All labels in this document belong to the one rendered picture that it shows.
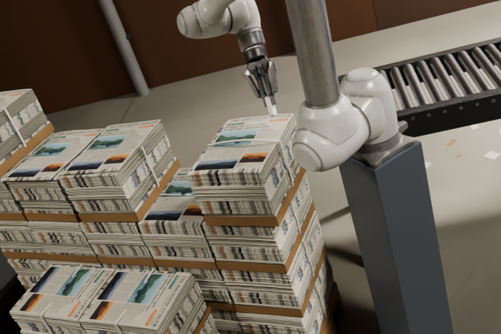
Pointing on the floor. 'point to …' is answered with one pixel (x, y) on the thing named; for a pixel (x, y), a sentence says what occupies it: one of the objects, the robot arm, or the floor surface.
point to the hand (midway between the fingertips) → (271, 106)
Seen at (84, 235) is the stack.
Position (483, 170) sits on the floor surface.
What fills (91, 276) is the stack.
